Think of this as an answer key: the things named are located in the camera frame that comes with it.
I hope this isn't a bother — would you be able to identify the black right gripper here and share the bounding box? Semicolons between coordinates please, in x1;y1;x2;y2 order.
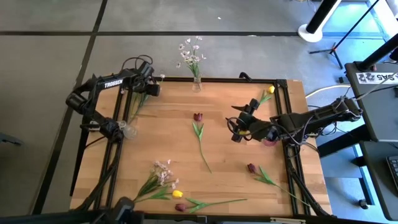
226;99;274;143

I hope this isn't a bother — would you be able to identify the dark red tulip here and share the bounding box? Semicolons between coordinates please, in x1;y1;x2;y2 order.
247;163;311;207
174;197;248;214
192;112;213;174

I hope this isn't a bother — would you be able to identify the yellow tulip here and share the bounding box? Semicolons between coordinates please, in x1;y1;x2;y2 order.
132;185;184;205
257;85;276;106
129;93;141;124

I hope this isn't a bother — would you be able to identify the slim clear glass vase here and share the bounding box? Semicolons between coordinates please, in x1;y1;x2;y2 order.
192;76;203;93

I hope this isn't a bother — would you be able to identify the wide clear glass vase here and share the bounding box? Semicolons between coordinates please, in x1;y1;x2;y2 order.
117;120;138;140

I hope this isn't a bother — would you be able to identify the white floor stand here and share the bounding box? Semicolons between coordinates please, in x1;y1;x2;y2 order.
297;0;343;44

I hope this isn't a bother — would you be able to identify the black tripod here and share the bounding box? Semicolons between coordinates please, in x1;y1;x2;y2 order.
308;0;381;70

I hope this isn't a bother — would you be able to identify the white printed label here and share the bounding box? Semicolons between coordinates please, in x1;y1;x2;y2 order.
355;72;398;85

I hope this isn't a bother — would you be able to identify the black desk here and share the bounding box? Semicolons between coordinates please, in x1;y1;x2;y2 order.
359;139;398;222
344;60;398;142

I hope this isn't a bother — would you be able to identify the black slanted pole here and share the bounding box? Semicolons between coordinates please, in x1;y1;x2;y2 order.
356;32;398;72

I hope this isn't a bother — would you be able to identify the black lower desk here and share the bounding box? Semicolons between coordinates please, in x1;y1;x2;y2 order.
359;139;398;222

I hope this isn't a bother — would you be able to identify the black keyboard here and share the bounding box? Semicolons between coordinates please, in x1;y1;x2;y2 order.
386;154;398;192

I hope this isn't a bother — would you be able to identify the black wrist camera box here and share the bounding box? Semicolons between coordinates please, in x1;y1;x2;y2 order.
143;83;162;97

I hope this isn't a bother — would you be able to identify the black aluminium table frame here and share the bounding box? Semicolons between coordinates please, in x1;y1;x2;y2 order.
70;76;333;224

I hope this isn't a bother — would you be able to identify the white cable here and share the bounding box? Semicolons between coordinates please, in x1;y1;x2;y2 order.
305;83;352;100

